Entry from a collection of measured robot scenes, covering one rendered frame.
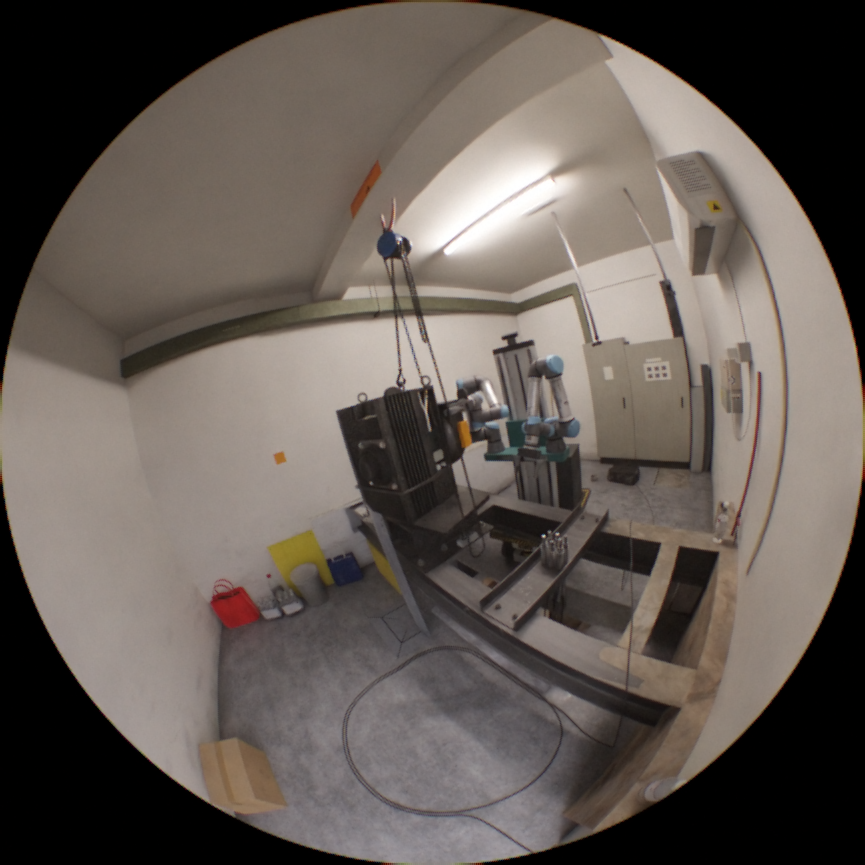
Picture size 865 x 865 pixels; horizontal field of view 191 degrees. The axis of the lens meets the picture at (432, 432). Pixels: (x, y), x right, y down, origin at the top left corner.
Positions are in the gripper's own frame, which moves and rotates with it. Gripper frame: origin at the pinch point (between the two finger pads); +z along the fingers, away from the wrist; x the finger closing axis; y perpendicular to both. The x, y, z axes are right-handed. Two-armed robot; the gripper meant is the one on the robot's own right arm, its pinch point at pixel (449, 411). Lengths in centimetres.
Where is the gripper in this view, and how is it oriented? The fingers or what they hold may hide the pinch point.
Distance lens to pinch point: 126.7
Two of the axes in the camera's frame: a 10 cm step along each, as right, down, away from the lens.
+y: 2.8, 9.5, 1.7
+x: -7.6, 1.1, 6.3
